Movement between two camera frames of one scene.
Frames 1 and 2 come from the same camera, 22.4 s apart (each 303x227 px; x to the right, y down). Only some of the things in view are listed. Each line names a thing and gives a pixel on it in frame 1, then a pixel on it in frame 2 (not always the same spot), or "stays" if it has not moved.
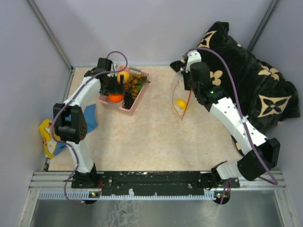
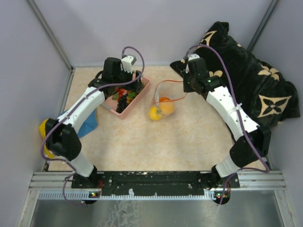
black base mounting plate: [193, 182] stays
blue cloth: [91, 122] stays
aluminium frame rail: [56, 180] stays
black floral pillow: [264, 96] stays
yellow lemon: [180, 103] → [154, 114]
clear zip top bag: [181, 97] → [164, 105]
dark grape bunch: [129, 100] → [122, 103]
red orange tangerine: [115, 98] → [161, 99]
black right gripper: [185, 75] stays
